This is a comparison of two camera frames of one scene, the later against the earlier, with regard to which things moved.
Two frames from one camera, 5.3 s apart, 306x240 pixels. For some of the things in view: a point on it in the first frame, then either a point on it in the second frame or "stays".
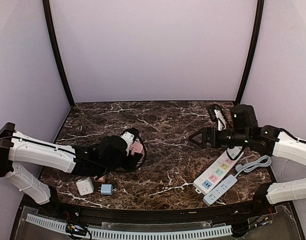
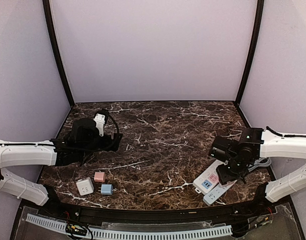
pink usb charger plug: [101, 179] stays
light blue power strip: [229, 182] stays
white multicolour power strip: [219, 169] stays
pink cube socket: [136, 147] → [213, 177]
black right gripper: [209, 138] → [228, 172]
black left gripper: [132, 163] → [112, 141]
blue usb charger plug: [106, 189] stays
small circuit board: [71, 228] stays
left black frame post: [50, 24] stays
